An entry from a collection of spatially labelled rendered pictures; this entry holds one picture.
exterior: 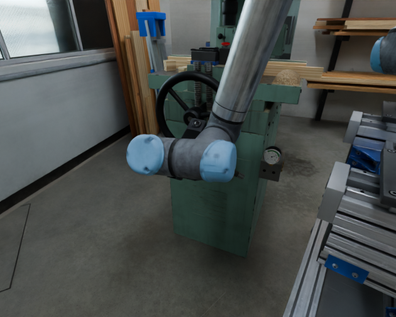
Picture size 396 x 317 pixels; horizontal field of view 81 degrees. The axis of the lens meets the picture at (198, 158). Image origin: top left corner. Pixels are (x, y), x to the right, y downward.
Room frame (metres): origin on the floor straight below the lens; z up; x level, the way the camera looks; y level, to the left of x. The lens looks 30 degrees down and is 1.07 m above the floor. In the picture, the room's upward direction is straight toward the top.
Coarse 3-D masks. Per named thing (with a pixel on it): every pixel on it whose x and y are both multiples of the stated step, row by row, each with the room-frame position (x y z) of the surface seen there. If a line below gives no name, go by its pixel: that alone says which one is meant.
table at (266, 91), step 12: (156, 72) 1.04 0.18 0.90; (168, 72) 1.04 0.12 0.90; (156, 84) 1.00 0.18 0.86; (180, 84) 0.95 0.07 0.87; (264, 84) 0.82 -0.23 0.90; (276, 84) 0.81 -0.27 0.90; (300, 84) 0.80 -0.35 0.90; (192, 96) 0.83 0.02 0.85; (204, 96) 0.81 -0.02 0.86; (264, 96) 0.82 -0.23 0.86; (276, 96) 0.80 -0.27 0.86; (288, 96) 0.79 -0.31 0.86
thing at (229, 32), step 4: (216, 28) 1.02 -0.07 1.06; (220, 28) 1.01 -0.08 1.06; (224, 28) 1.00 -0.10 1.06; (228, 28) 1.00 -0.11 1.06; (232, 28) 0.99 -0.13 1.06; (216, 32) 1.02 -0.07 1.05; (220, 32) 1.01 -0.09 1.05; (224, 32) 1.00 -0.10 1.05; (228, 32) 1.00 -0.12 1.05; (232, 32) 0.99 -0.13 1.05; (216, 36) 1.02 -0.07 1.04; (228, 36) 1.00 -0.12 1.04; (232, 36) 0.99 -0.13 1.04; (216, 40) 1.01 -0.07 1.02; (220, 40) 1.01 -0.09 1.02; (224, 40) 1.00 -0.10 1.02; (228, 40) 1.00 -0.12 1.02; (232, 40) 0.99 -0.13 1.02; (216, 44) 1.01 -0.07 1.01; (220, 44) 1.01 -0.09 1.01
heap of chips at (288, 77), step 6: (282, 72) 0.84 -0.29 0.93; (288, 72) 0.84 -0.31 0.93; (294, 72) 0.84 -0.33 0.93; (276, 78) 0.83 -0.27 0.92; (282, 78) 0.82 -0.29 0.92; (288, 78) 0.81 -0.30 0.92; (294, 78) 0.81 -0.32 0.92; (282, 84) 0.80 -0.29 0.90; (288, 84) 0.80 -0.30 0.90; (294, 84) 0.79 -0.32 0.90
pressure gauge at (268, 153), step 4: (268, 148) 0.75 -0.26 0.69; (272, 148) 0.74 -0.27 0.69; (276, 148) 0.74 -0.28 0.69; (264, 152) 0.74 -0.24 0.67; (268, 152) 0.74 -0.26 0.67; (272, 152) 0.74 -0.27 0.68; (276, 152) 0.73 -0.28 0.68; (280, 152) 0.74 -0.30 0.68; (264, 156) 0.75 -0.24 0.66; (268, 156) 0.74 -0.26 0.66; (272, 156) 0.73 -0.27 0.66; (276, 156) 0.73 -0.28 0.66; (280, 156) 0.72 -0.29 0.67; (268, 160) 0.74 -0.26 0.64; (272, 160) 0.73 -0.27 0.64; (276, 160) 0.73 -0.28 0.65; (272, 164) 0.75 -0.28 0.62
